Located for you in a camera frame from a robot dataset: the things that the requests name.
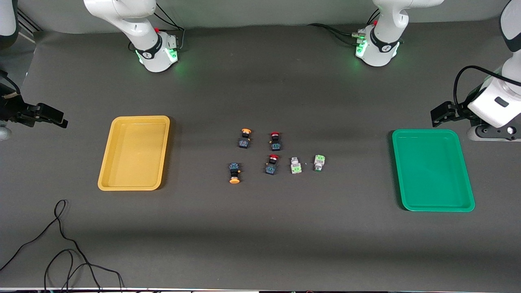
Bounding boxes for green plastic tray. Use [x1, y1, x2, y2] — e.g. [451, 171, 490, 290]
[392, 129, 475, 212]

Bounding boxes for yellow plastic tray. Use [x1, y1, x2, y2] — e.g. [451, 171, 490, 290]
[98, 116, 171, 191]

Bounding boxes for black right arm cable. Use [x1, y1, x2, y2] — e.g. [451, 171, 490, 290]
[0, 70, 21, 96]

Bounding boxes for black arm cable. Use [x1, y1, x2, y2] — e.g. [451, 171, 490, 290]
[0, 70, 21, 96]
[453, 65, 503, 118]

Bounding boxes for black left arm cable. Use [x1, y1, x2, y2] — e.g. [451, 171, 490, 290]
[453, 65, 503, 118]

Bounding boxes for aluminium frame rail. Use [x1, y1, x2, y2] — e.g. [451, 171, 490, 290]
[16, 8, 42, 33]

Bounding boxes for thin black loose cable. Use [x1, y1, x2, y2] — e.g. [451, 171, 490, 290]
[44, 249, 125, 293]
[0, 199, 102, 293]

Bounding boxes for black left base cables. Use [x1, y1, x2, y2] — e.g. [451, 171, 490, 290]
[307, 8, 383, 46]

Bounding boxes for black base cables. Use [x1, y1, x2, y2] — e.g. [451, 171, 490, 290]
[154, 3, 186, 52]
[307, 8, 383, 46]

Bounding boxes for black right base cables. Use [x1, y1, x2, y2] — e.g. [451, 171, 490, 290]
[154, 3, 186, 52]

